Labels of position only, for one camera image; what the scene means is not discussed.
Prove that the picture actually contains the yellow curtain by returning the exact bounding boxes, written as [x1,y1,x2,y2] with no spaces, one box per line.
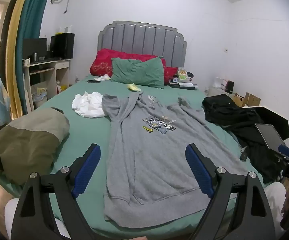
[6,0,32,120]

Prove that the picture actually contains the snack bag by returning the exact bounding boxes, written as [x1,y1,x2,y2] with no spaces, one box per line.
[177,67,192,82]

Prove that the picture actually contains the black clothes pile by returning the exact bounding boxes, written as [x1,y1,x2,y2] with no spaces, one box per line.
[202,94,285,183]

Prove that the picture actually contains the black computer tower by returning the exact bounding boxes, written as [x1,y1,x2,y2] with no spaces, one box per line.
[50,32,75,59]

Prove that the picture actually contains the cardboard box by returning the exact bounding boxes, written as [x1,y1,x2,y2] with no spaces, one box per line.
[234,94,246,107]
[244,92,261,107]

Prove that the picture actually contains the bunch of keys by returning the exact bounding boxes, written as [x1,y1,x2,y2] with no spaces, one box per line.
[239,146,248,162]

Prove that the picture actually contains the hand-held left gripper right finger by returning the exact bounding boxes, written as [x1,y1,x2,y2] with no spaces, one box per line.
[185,144,276,240]

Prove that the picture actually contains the trash bin with bag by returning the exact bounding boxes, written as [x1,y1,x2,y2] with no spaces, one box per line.
[32,87,48,109]

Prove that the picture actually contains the teal curtain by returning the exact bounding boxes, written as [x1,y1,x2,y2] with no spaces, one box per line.
[18,0,56,115]

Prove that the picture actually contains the white tissue paper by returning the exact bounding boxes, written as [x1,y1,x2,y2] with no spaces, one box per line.
[94,74,112,82]

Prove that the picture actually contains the bed with green sheet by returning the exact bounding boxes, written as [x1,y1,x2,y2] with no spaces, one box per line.
[0,76,270,237]

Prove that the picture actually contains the grey printed hoodie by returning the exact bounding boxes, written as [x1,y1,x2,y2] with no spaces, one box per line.
[102,92,248,228]

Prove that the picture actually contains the black monitor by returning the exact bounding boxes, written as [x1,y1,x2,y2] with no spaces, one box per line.
[23,38,47,60]

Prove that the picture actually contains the olive folded clothes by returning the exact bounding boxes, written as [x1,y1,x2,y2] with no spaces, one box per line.
[0,107,70,185]

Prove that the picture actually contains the beige computer desk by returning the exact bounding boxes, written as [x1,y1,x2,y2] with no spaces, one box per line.
[22,58,72,110]

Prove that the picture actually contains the green pillow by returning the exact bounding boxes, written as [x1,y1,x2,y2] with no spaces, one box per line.
[110,56,165,89]

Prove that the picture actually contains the white box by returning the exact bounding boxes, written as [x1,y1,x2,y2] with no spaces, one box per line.
[213,77,228,90]

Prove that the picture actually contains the grey tablet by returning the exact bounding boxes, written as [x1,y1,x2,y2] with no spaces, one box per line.
[255,123,287,153]

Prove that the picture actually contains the grey padded headboard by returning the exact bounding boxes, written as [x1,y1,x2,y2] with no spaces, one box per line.
[98,21,188,67]

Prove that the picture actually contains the white crumpled shirt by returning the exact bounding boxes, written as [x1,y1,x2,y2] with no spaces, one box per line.
[72,91,107,118]

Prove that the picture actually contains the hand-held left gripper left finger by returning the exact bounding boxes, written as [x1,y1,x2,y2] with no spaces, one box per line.
[11,144,102,240]

